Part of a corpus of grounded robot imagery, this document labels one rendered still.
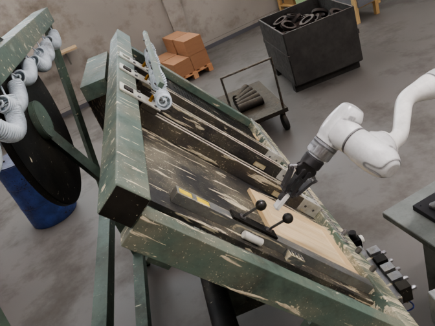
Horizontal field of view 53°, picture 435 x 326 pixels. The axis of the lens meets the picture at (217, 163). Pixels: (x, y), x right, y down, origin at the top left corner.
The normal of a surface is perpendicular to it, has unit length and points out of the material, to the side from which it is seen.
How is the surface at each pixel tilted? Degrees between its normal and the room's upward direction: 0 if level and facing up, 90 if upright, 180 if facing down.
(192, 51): 90
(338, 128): 45
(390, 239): 0
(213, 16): 90
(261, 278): 90
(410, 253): 0
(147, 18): 90
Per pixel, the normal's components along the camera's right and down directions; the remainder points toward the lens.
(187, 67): 0.51, 0.28
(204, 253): 0.20, 0.44
